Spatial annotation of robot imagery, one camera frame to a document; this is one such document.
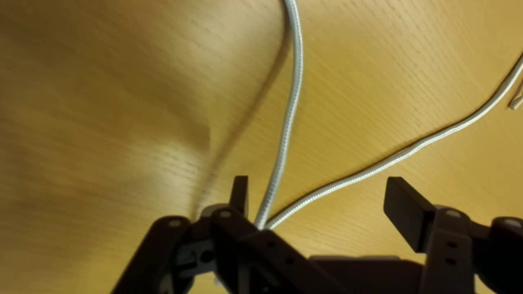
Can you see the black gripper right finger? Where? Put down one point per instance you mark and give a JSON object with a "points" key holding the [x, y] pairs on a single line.
{"points": [[457, 246]]}

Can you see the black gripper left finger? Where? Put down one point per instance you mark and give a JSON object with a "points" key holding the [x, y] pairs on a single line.
{"points": [[225, 241]]}

